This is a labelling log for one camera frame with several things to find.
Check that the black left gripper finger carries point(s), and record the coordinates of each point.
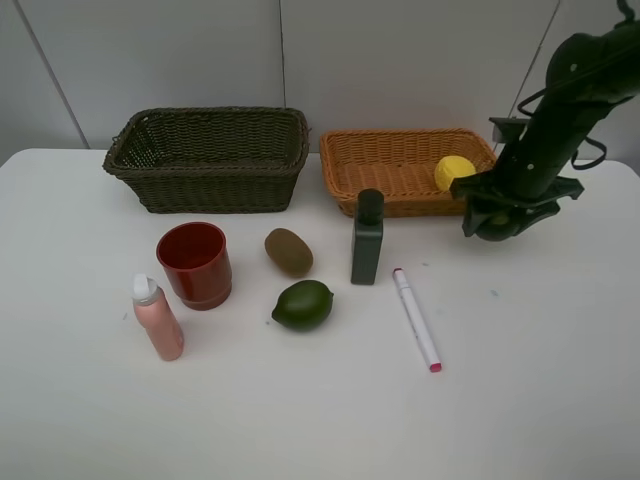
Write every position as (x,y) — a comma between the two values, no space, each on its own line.
(477,210)

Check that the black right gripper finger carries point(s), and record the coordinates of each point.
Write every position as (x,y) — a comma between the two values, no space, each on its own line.
(527,217)

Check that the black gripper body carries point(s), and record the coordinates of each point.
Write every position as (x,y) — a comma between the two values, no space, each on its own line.
(527,172)

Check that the dark mangosteen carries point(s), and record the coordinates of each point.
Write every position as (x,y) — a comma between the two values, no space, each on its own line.
(499,227)

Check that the yellow lemon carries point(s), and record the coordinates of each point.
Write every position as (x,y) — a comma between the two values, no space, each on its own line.
(450,168)

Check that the dark green square bottle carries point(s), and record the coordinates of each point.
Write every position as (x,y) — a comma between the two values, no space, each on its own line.
(367,236)

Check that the white pink-capped marker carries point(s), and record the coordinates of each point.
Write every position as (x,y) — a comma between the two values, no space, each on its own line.
(421,332)

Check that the green lime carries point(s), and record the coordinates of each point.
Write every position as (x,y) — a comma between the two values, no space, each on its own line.
(303,306)

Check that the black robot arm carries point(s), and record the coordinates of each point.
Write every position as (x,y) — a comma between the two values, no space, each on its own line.
(587,77)

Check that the orange wicker basket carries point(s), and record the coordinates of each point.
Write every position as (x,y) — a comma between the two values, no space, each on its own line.
(401,165)

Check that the brown kiwi fruit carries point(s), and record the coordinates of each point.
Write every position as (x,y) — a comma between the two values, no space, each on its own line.
(289,252)

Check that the red plastic cup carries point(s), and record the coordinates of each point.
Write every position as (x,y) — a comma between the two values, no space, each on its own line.
(196,262)

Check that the dark green wicker basket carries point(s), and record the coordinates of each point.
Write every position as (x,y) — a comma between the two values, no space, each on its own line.
(211,160)

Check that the pink spray bottle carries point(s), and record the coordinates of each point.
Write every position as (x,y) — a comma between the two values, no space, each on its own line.
(154,314)

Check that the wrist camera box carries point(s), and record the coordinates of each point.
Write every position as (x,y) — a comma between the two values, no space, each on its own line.
(507,129)

